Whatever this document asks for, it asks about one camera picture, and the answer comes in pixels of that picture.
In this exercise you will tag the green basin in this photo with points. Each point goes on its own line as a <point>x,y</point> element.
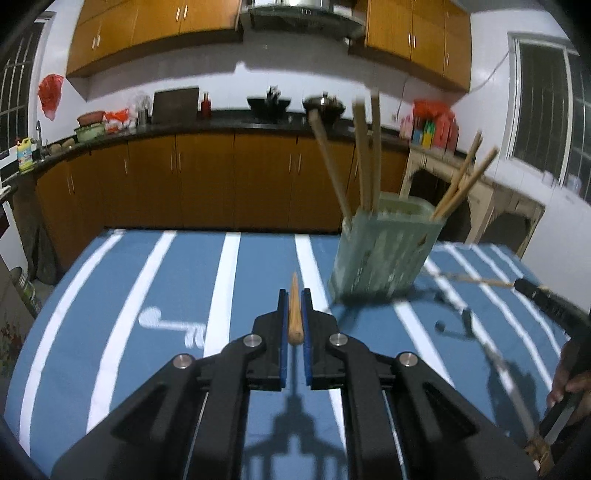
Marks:
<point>90,133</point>

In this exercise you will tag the red bottle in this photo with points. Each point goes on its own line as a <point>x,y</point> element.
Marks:
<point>206,105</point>

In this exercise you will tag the wooden kitchen base cabinet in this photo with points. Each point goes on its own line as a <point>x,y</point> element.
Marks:
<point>207,184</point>

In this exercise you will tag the black wok with lid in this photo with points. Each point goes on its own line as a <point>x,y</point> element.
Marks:
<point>325,107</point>

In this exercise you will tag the white framed window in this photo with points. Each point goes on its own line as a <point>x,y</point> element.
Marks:
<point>549,110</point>

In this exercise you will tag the wooden wall cabinet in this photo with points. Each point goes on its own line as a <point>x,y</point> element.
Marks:
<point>418,37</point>
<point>152,32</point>

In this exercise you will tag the green perforated chopstick holder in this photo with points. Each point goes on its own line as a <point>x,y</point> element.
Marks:
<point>383,249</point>

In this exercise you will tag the range hood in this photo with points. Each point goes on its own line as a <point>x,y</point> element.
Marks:
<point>300,16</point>

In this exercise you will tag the steel cup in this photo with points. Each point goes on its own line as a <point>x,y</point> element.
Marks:
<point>142,113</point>

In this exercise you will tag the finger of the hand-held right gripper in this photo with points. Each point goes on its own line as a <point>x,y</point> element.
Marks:
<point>554,304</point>
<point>556,420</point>

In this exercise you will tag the sink faucet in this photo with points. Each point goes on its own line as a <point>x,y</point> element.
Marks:
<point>39,138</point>

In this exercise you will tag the red bowl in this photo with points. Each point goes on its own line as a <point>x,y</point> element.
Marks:
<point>90,118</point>

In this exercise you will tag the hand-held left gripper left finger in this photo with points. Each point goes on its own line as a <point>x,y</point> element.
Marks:
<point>282,341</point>

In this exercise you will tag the red snack packets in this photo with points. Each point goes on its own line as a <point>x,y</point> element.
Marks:
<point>434,122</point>

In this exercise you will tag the dark cutting board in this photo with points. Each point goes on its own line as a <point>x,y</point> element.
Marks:
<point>175,105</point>

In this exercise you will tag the blue white striped tablecloth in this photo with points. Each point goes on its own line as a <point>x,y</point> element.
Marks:
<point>138,277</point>

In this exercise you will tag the orange plastic bag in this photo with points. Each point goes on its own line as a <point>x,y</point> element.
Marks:
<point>116,119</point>

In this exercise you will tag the red plastic bag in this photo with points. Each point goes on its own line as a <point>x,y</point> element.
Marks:
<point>50,94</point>

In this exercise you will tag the yellow detergent bottle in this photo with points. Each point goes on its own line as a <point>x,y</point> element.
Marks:
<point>25,154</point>

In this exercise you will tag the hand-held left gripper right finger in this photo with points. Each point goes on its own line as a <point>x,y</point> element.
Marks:
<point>307,341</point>

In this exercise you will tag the person's right hand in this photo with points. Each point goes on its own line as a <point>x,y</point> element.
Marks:
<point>572,374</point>

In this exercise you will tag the white carved side table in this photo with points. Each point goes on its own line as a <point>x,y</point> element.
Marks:
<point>480,203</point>

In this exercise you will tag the barred window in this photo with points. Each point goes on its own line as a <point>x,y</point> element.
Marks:
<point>18,78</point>

